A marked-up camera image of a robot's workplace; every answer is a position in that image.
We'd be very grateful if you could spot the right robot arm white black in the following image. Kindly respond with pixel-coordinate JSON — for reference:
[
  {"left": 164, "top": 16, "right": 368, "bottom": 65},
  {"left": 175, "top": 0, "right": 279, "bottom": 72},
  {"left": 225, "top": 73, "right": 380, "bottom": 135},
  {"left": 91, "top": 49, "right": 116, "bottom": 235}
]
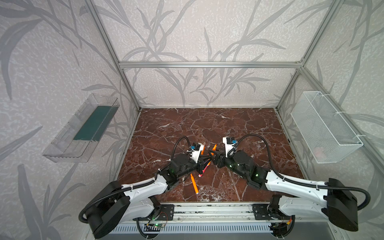
[{"left": 210, "top": 151, "right": 371, "bottom": 232}]

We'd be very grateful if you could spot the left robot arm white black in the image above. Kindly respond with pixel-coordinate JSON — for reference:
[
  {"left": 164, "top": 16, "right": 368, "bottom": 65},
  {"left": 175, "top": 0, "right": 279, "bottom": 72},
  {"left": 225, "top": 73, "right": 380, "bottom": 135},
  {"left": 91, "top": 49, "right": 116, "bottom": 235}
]
[{"left": 78, "top": 154, "right": 213, "bottom": 239}]

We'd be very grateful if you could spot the pink marker lower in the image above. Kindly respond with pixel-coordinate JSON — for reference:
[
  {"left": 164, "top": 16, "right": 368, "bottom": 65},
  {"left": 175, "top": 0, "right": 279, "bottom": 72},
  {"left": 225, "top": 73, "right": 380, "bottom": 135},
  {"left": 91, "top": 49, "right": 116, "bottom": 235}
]
[{"left": 199, "top": 161, "right": 211, "bottom": 177}]

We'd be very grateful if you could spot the orange marker lower diagonal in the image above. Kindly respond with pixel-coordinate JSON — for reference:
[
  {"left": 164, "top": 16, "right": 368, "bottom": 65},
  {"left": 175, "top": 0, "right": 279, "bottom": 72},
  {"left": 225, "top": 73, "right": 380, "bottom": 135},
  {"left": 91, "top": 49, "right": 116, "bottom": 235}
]
[{"left": 190, "top": 174, "right": 199, "bottom": 194}]

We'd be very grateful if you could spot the green circuit board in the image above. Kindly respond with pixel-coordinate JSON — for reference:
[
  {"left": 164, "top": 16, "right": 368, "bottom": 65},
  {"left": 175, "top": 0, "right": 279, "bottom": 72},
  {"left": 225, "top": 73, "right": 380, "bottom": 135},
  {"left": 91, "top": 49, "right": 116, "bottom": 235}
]
[{"left": 146, "top": 223, "right": 167, "bottom": 231}]

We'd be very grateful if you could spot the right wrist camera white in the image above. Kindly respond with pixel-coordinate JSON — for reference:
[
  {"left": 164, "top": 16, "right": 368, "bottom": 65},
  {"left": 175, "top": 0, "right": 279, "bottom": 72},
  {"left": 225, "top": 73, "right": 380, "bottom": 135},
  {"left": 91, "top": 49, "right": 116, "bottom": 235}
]
[{"left": 223, "top": 137, "right": 238, "bottom": 158}]

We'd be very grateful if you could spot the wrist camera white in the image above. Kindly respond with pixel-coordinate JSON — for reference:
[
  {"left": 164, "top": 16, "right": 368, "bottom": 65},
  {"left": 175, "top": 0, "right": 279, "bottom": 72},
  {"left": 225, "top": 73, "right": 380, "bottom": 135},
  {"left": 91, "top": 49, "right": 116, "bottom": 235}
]
[
  {"left": 190, "top": 143, "right": 202, "bottom": 163},
  {"left": 223, "top": 137, "right": 238, "bottom": 158}
]

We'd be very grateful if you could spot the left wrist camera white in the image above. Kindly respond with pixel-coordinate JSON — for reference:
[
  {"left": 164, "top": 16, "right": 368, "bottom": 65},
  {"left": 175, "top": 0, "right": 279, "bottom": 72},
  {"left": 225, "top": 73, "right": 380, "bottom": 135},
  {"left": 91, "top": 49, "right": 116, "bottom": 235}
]
[{"left": 190, "top": 143, "right": 202, "bottom": 163}]

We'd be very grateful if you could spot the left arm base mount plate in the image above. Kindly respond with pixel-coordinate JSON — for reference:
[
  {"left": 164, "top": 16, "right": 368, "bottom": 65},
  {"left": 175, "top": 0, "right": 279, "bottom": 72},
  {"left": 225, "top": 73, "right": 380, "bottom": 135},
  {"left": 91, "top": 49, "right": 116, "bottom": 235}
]
[{"left": 147, "top": 204, "right": 175, "bottom": 221}]

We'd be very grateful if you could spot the aluminium front rail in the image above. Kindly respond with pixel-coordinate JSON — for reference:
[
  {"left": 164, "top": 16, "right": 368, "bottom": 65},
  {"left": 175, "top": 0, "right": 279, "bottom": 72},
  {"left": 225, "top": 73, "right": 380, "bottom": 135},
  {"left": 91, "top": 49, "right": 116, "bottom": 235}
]
[{"left": 107, "top": 197, "right": 329, "bottom": 224}]

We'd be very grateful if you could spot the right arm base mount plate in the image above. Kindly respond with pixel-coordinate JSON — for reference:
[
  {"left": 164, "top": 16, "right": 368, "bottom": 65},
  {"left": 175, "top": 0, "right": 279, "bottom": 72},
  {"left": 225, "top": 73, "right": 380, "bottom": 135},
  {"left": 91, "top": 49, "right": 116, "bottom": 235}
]
[{"left": 252, "top": 203, "right": 294, "bottom": 222}]

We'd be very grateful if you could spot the white wire mesh basket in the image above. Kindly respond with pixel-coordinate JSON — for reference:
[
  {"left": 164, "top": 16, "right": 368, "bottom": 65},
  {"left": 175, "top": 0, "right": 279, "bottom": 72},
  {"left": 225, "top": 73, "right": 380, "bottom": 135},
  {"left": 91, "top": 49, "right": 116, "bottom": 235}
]
[{"left": 291, "top": 91, "right": 364, "bottom": 164}]

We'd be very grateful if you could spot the clear plastic wall tray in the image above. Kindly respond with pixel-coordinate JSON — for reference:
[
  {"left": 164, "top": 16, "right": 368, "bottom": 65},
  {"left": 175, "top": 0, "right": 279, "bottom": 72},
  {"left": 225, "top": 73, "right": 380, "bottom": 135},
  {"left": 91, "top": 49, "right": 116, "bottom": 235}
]
[{"left": 43, "top": 94, "right": 120, "bottom": 163}]

